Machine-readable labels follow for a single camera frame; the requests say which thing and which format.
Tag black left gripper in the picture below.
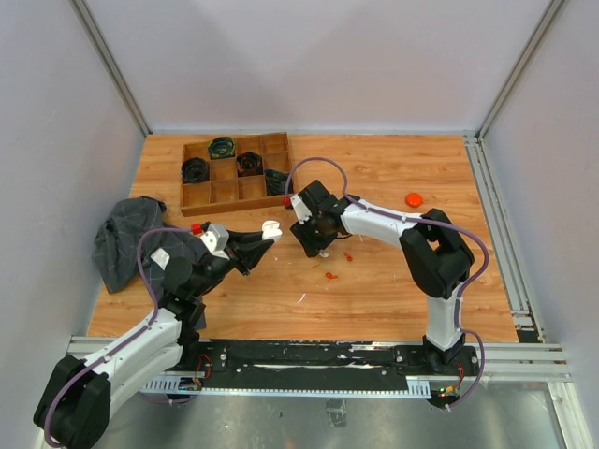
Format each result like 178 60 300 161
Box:
191 229 274 297

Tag orange earbud charging case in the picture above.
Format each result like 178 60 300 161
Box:
404 192 424 208

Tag dark rolled necktie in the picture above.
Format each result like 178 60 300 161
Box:
264 169 293 196

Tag grey checked cloth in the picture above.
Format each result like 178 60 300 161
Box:
93 196 208 301

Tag wooden compartment tray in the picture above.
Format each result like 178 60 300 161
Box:
180 133 292 217

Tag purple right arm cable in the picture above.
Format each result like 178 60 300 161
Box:
283 157 491 413

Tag white earbud charging case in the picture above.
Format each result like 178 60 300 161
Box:
262 220 283 241

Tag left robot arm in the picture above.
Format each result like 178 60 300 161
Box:
33 220 282 448

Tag aluminium left frame post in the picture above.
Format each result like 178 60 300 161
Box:
68 0 152 138

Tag red patterned rolled necktie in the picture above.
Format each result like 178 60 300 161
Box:
236 152 263 178

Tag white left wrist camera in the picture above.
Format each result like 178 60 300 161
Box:
191 224 229 260

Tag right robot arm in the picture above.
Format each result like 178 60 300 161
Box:
284 181 475 374

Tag green rolled necktie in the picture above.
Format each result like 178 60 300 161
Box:
208 136 236 160

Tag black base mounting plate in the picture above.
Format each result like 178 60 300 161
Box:
159 340 480 385

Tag white cable duct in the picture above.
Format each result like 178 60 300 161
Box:
134 369 431 398

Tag black rolled necktie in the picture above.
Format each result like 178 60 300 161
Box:
181 157 210 184

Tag aluminium corner frame post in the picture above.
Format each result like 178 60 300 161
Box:
475 0 569 144

